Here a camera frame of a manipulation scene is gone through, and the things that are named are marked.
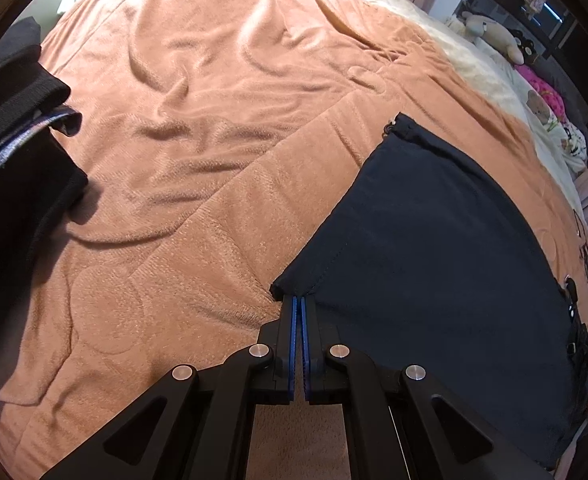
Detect dark brown plush toy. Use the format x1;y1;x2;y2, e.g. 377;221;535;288
518;34;540;62

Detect dark navy pants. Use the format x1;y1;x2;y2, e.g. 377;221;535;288
270;112;588;468

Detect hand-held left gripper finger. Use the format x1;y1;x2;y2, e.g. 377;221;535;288
39;295;303;480
301;295;560;480

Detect orange fleece blanket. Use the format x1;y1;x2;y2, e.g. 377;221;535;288
0;0;588;480

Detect black cable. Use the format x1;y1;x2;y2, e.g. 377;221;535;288
571;210;588;293

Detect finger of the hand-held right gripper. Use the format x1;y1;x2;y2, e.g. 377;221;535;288
564;275;583;358

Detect patterned purple cloth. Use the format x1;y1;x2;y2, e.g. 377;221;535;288
0;106;83;187

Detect beige plush toy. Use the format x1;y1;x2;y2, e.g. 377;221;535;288
460;10;528;64

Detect black ribbed garment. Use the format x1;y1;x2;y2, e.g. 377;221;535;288
0;16;71;147

